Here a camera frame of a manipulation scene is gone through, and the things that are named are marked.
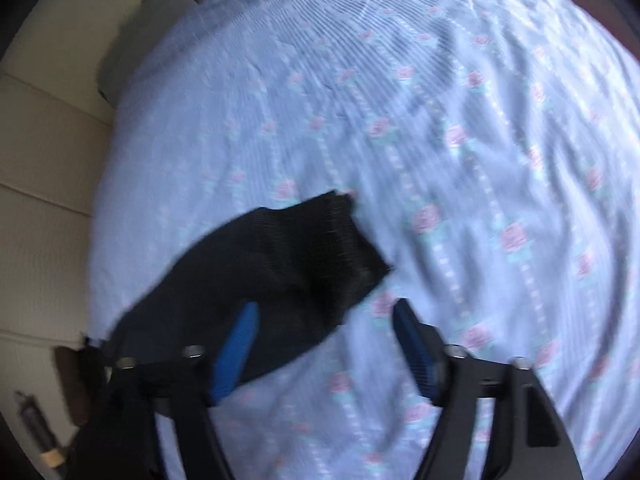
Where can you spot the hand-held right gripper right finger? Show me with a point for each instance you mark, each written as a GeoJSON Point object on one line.
{"type": "Point", "coordinates": [415, 345]}

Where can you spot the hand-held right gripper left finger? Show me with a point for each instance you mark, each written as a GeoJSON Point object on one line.
{"type": "Point", "coordinates": [235, 355]}

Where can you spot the black pants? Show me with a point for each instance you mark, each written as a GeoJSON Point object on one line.
{"type": "Point", "coordinates": [280, 280]}

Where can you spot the floral light blue bed sheet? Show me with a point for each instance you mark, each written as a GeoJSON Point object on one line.
{"type": "Point", "coordinates": [400, 160]}

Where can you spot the beige padded headboard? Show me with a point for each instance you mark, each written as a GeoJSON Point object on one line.
{"type": "Point", "coordinates": [50, 135]}

